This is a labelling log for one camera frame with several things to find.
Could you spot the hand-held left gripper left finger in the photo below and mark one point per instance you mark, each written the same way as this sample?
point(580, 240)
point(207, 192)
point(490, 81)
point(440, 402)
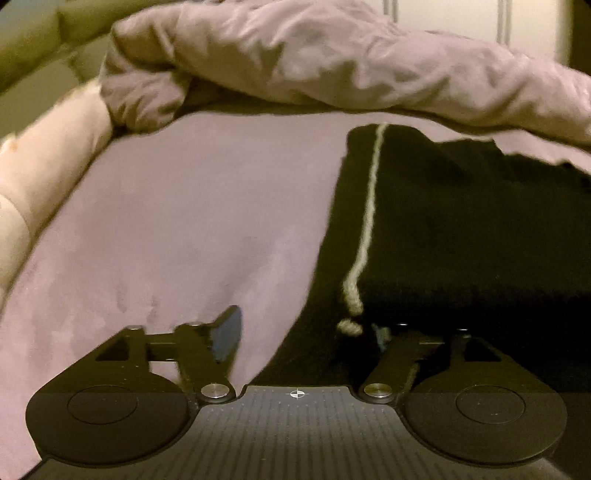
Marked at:
point(228, 333)

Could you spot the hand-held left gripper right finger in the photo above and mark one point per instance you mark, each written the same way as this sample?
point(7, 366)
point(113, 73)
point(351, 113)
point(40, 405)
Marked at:
point(381, 340)

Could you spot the cream bolster pillow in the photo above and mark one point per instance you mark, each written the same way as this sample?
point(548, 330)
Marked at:
point(51, 152)

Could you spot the crumpled purple duvet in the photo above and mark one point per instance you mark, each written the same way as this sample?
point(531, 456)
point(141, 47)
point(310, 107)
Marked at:
point(323, 55)

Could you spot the olive padded headboard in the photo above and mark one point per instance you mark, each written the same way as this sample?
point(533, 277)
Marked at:
point(41, 37)

